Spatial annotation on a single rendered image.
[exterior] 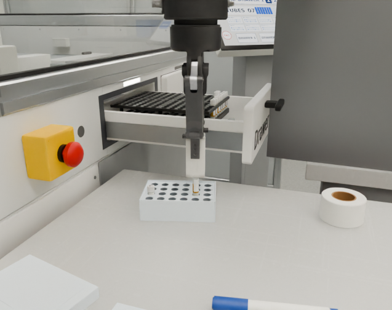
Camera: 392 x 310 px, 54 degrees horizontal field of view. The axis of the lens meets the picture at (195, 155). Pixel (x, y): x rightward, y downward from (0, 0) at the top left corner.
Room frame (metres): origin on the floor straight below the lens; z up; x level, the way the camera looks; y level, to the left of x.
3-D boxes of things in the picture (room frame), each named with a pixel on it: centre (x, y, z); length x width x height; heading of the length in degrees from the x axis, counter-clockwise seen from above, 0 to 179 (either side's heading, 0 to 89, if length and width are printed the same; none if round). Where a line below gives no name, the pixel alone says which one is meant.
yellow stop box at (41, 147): (0.57, 0.23, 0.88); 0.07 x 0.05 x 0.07; 162
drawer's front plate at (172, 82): (1.19, 0.04, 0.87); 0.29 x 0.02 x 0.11; 162
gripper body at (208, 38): (0.59, 0.00, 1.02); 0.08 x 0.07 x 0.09; 177
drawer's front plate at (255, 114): (0.80, -0.14, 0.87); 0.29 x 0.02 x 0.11; 162
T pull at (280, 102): (0.79, -0.16, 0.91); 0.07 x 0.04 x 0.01; 162
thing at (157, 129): (0.86, 0.06, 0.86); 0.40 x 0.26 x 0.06; 72
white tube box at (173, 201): (0.60, 0.03, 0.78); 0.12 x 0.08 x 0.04; 87
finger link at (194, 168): (0.58, 0.00, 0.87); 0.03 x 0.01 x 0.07; 87
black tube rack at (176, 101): (0.86, 0.05, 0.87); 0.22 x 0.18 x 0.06; 72
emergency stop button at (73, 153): (0.56, 0.19, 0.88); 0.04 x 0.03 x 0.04; 162
